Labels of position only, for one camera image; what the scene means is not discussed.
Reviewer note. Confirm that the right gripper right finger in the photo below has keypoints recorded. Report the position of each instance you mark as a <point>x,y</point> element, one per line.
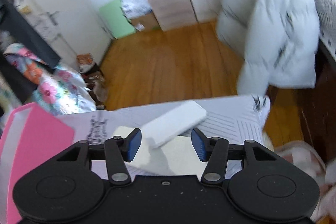
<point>213,151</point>

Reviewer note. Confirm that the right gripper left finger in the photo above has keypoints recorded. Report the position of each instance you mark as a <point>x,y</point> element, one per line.
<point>117,151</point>

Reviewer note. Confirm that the pink cardboard box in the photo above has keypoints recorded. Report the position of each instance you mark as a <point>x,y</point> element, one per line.
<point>31,137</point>

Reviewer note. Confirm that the cream remote rear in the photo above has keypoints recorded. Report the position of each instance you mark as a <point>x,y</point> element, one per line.
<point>166,157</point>

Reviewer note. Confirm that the guitar print table cloth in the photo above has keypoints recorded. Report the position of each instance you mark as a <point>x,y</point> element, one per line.
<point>235,118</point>

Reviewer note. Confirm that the small white remote rear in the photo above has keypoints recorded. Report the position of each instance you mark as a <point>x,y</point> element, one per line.
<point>176,121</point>

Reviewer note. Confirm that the floral quilt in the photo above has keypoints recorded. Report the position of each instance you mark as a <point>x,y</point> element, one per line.
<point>60,91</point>

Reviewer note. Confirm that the green folding table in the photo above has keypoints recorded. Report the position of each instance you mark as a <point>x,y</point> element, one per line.
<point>116,21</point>

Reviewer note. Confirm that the cardboard box on floor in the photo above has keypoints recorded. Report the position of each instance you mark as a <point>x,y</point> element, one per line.
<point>146,22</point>

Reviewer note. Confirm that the white tissue packs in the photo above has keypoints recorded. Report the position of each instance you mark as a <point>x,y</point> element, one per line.
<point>135,8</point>

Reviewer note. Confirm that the grey puffer jacket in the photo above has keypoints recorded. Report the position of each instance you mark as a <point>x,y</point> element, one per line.
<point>277,39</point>

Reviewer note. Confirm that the black hanging garment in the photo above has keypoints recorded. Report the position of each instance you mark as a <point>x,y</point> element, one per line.
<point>15,29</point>

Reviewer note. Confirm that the white door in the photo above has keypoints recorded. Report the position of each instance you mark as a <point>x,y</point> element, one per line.
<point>71,27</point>

